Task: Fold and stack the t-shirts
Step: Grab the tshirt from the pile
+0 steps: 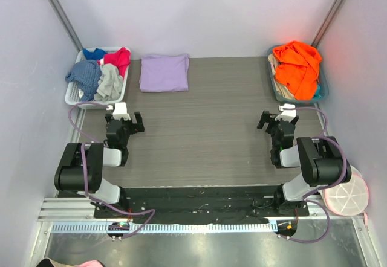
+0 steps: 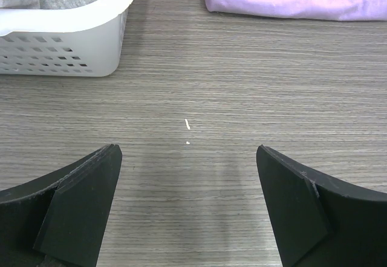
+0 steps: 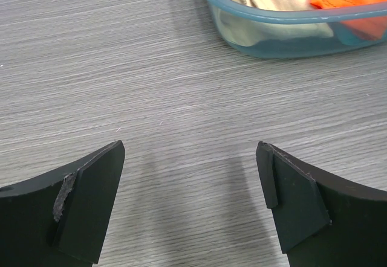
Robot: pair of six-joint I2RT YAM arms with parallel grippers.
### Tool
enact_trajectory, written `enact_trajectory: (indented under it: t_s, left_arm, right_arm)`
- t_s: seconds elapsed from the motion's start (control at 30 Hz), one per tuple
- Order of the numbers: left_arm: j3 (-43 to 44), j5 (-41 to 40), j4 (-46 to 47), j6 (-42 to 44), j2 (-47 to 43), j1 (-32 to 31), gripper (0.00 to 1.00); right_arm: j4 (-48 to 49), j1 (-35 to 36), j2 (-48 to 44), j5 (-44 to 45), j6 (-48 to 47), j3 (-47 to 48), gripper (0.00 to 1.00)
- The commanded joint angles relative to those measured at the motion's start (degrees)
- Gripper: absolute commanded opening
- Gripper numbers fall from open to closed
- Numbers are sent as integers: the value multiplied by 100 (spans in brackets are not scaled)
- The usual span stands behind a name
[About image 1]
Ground orange t shirt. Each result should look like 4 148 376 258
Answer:
272 41 322 101

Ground teal t shirt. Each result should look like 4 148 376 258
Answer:
313 84 322 99

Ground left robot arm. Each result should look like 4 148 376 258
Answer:
54 112 145 218

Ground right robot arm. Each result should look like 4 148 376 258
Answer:
257 107 352 216

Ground grey t shirt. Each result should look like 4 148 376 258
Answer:
94 64 123 102

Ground beige garment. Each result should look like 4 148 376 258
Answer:
267 54 294 100

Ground white plastic basket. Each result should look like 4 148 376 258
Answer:
65 47 129 109

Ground teal plastic basket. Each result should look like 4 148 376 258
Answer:
267 45 328 105

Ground blue checked shirt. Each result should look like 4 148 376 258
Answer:
65 60 102 102

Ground folded lavender t shirt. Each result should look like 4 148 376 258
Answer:
139 54 190 93

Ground red t shirt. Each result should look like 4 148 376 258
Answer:
99 47 131 78

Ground royal blue t shirt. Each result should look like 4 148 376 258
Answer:
82 48 107 60

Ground white round mesh hamper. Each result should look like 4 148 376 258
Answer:
319 166 369 217

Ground pink cloth at bottom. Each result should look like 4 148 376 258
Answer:
36 257 105 267

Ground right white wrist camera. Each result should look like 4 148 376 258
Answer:
275 103 297 122

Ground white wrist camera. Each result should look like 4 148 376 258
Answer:
106 102 131 121
275 103 297 122

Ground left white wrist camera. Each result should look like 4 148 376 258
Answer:
106 102 131 121

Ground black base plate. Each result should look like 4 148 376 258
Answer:
91 185 310 224

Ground aluminium frame rails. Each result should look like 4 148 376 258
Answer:
37 196 100 221

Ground slotted cable duct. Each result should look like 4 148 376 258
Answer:
51 220 278 234

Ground right aluminium corner post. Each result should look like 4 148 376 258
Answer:
311 0 346 48

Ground aluminium corner post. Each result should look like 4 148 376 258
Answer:
311 0 346 48
48 0 83 51

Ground left aluminium corner post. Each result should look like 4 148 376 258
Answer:
48 0 83 51

